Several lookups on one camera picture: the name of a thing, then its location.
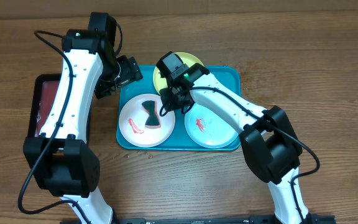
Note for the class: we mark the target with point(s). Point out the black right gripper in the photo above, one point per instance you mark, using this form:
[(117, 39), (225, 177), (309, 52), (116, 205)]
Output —
[(167, 96)]

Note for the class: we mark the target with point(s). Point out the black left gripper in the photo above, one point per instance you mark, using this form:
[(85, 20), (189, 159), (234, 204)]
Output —
[(132, 73)]

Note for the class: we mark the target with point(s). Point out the black and pink sponge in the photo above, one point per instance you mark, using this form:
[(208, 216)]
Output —
[(153, 121)]

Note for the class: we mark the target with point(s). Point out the yellow-green plate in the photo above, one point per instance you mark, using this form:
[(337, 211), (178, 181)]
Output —
[(188, 59)]

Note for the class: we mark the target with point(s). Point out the white plate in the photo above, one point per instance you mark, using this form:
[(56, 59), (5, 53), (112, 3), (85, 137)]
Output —
[(132, 120)]

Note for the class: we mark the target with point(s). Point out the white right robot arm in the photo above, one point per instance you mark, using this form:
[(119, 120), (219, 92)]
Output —
[(270, 146)]

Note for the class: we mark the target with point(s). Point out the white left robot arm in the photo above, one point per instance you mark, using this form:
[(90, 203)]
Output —
[(59, 158)]

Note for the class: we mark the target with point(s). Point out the teal plastic tray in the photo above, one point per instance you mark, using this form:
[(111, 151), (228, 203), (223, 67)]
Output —
[(179, 140)]

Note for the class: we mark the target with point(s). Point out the dark red water tray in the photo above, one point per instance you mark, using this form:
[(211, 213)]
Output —
[(45, 90)]

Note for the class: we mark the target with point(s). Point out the light blue plate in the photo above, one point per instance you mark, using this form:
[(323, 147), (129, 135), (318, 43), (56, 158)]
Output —
[(210, 131)]

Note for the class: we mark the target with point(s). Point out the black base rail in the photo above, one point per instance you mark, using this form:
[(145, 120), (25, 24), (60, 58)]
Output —
[(259, 219)]

